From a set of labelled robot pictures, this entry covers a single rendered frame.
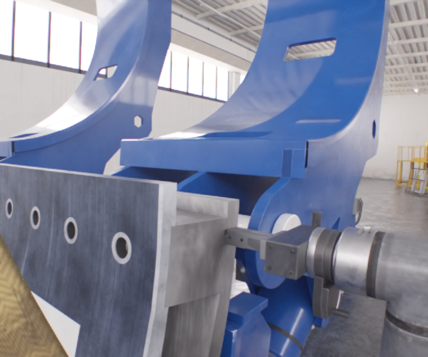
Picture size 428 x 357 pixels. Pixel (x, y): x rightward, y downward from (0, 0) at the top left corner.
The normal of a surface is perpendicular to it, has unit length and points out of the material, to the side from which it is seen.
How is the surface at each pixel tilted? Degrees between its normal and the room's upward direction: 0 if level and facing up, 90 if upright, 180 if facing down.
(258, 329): 90
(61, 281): 75
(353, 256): 66
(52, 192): 87
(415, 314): 90
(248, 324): 90
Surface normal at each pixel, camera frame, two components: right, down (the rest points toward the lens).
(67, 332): -0.58, -0.21
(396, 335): -0.95, 0.00
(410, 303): -0.79, 0.04
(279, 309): -0.11, -0.70
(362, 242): -0.33, -0.78
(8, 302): 0.64, -0.06
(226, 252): 0.80, 0.07
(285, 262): -0.60, 0.06
